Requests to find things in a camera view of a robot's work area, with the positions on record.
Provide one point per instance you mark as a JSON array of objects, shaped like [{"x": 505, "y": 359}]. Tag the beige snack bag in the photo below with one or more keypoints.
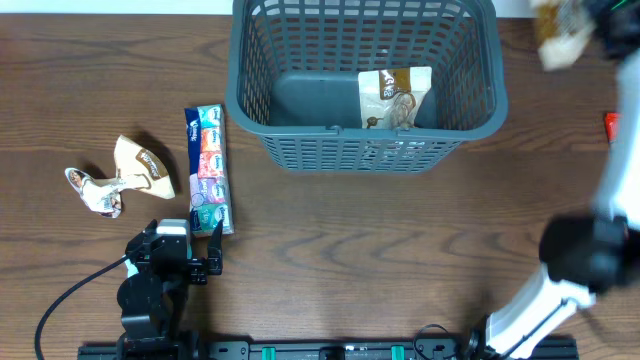
[
  {"x": 563, "y": 29},
  {"x": 136, "y": 169}
]

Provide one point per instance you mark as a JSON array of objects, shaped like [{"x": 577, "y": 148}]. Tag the San Remo pasta packet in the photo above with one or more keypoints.
[{"x": 611, "y": 126}]

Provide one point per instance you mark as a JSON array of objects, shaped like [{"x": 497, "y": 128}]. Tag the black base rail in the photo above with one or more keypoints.
[{"x": 550, "y": 349}]

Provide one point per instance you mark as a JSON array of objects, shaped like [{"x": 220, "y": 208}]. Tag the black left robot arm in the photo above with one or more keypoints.
[{"x": 154, "y": 295}]

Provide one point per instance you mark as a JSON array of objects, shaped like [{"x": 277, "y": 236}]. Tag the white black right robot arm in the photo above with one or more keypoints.
[{"x": 582, "y": 257}]

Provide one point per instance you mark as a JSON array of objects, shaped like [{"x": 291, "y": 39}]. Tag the grey plastic basket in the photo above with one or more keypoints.
[{"x": 293, "y": 79}]

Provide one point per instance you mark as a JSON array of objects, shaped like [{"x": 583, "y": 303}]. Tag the Kleenex tissue multipack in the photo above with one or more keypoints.
[{"x": 210, "y": 198}]

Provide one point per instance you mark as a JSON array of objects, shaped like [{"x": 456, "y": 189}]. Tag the beige brown snack pouch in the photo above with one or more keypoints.
[{"x": 390, "y": 98}]

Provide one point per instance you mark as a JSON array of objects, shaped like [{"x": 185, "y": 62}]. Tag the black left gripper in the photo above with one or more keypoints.
[{"x": 199, "y": 270}]

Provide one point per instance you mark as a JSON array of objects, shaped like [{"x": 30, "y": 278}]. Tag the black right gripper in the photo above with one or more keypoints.
[{"x": 615, "y": 28}]

